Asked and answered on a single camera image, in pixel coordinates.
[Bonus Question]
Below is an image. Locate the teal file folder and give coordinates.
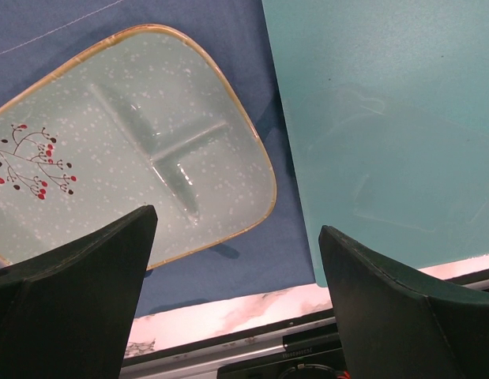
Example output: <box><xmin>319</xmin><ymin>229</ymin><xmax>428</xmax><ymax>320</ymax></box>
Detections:
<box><xmin>263</xmin><ymin>1</ymin><xmax>489</xmax><ymax>286</ymax></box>

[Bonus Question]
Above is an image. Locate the aluminium extrusion rail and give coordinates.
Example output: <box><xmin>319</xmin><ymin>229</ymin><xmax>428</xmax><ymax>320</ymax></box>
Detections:
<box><xmin>119</xmin><ymin>276</ymin><xmax>489</xmax><ymax>379</ymax></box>

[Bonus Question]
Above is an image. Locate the blue lettered placemat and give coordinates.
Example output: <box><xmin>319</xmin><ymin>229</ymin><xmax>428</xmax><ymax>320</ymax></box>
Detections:
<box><xmin>0</xmin><ymin>1</ymin><xmax>314</xmax><ymax>317</ymax></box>

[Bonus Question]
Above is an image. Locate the pale green divided plate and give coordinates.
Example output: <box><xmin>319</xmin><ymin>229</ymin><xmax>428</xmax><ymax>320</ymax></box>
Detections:
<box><xmin>0</xmin><ymin>24</ymin><xmax>276</xmax><ymax>268</ymax></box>

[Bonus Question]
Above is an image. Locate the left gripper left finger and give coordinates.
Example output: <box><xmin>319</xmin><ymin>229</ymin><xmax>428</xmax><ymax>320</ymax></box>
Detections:
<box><xmin>0</xmin><ymin>205</ymin><xmax>157</xmax><ymax>378</ymax></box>

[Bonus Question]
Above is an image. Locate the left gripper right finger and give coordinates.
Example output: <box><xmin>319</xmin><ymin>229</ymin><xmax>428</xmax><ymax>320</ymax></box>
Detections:
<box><xmin>318</xmin><ymin>226</ymin><xmax>489</xmax><ymax>378</ymax></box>

